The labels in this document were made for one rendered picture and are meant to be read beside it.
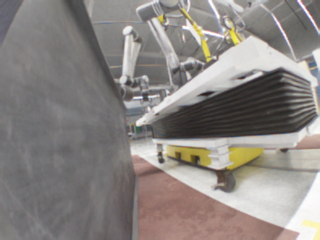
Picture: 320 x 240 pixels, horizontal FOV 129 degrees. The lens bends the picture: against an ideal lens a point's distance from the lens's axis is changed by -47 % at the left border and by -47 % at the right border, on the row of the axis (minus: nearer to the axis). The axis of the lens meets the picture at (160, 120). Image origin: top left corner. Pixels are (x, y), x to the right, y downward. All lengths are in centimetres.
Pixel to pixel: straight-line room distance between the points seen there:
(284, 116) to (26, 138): 91
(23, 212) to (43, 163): 8
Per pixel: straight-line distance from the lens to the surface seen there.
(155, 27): 129
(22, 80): 20
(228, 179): 112
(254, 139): 95
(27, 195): 19
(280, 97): 86
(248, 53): 59
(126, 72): 176
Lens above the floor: 55
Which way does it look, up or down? 5 degrees up
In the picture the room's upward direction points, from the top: 9 degrees counter-clockwise
